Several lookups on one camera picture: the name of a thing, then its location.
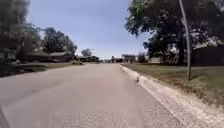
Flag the dark trees beside road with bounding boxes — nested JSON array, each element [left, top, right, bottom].
[[0, 0, 43, 65]]

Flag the pale concrete kerb strip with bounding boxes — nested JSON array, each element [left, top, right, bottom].
[[119, 63, 224, 128]]

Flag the grass verge beside kerb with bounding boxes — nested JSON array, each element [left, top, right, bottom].
[[121, 62, 224, 108]]

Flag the grass across the road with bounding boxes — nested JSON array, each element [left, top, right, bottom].
[[0, 61, 85, 78]]

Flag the dark building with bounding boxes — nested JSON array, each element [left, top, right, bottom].
[[191, 44, 224, 67]]

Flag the thin leaning pole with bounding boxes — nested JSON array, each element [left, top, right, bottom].
[[178, 0, 193, 81]]

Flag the small distant tree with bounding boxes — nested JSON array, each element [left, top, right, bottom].
[[80, 48, 94, 58]]

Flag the grey asphalt road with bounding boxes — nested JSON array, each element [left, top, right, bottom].
[[0, 62, 183, 128]]

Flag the large shady tree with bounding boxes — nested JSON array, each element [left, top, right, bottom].
[[124, 0, 224, 66]]

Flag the distant building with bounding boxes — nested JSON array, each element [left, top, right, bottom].
[[120, 53, 137, 65]]

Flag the low dark house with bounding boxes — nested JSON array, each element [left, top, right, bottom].
[[19, 49, 74, 64]]

